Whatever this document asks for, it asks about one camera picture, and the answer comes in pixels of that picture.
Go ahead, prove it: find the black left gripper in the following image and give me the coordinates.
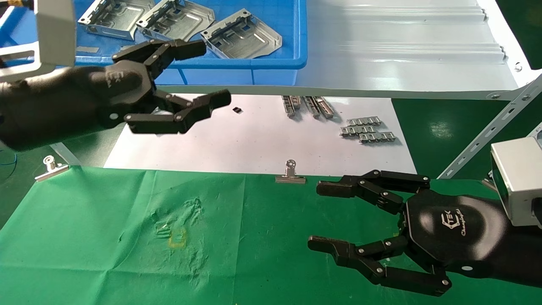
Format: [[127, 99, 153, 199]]
[[0, 39, 207, 152]]

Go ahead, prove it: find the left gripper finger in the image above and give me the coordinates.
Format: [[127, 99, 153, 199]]
[[124, 89, 232, 135]]

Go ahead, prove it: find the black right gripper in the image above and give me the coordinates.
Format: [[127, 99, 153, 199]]
[[308, 169, 542, 297]]

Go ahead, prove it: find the stamped sheet metal bracket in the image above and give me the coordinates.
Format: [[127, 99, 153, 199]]
[[200, 8, 283, 60], [77, 0, 155, 42], [135, 0, 216, 42]]

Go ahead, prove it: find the grey metal link strip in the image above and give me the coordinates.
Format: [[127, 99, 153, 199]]
[[346, 117, 382, 127], [340, 125, 376, 137], [359, 132, 397, 144]]

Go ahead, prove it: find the white paper sheet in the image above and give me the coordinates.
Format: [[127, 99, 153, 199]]
[[104, 93, 418, 176]]

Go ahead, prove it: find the silver binder clip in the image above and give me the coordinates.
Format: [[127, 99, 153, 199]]
[[35, 155, 69, 183], [275, 159, 306, 185]]

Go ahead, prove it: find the blue plastic bin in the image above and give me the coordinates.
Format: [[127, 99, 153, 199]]
[[0, 0, 307, 86]]

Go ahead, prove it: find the green table cloth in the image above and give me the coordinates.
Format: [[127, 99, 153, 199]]
[[0, 165, 542, 305]]

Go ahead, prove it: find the white metal shelf board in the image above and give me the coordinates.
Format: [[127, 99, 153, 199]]
[[155, 0, 532, 101]]

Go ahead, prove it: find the grey metal rail part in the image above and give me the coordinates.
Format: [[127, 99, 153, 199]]
[[304, 96, 336, 119], [282, 95, 302, 118]]

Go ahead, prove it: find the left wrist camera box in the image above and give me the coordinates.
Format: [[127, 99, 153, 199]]
[[0, 0, 77, 82]]

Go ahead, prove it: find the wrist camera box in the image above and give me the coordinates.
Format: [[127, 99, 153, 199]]
[[0, 0, 77, 82], [490, 123, 542, 229]]

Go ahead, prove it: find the white perforated shelf post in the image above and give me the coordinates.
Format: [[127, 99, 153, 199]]
[[50, 142, 82, 166], [437, 74, 542, 179]]

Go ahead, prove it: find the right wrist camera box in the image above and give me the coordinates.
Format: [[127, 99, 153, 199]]
[[490, 123, 542, 229]]

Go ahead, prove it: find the blue floor cable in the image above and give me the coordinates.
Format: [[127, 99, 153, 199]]
[[0, 149, 17, 169]]

